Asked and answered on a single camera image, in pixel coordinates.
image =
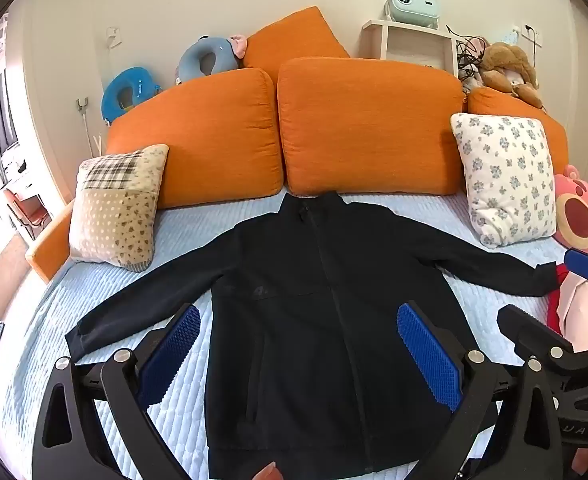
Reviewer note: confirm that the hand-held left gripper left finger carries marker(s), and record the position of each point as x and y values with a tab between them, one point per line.
171	352

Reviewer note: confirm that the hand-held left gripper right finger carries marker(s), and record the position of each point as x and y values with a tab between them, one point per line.
429	357

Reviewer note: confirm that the black zip jacket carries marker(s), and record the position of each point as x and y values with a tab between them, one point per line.
294	285

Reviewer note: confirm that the person's left hand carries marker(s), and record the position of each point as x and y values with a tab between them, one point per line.
268	472

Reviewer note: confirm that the red cloth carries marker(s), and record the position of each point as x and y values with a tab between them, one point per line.
556	305

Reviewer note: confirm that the pink bear plush cushion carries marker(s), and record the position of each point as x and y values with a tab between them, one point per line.
576	210

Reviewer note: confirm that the white floral pillow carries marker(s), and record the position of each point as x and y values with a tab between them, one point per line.
506	175

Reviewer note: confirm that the light blue quilted bed mat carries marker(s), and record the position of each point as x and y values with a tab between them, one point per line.
189	225

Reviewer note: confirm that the large orange cushion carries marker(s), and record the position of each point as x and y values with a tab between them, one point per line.
369	125
554	135
199	135
294	37

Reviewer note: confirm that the beige patchwork plaid pillow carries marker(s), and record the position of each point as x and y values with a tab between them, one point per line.
116	210

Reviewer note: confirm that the orange chair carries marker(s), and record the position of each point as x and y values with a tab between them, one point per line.
26	212

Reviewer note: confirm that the brown teddy bear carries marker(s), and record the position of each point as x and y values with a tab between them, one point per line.
509	67

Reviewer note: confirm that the blue neck pillow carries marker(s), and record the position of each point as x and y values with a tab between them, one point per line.
124	92

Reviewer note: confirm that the white side shelf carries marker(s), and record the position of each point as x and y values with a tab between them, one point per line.
406	40

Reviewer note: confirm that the grey neck pillow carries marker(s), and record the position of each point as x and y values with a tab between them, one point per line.
199	62

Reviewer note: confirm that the pink plush toy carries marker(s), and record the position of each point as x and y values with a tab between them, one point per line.
239	45

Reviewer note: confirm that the mint green projector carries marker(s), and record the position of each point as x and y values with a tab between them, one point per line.
410	7

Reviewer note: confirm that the white wall socket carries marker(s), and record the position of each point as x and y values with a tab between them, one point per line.
529	35

